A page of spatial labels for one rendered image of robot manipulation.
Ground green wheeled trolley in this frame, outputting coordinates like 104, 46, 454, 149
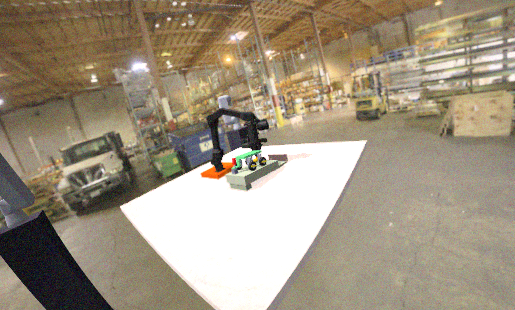
231, 150, 267, 171

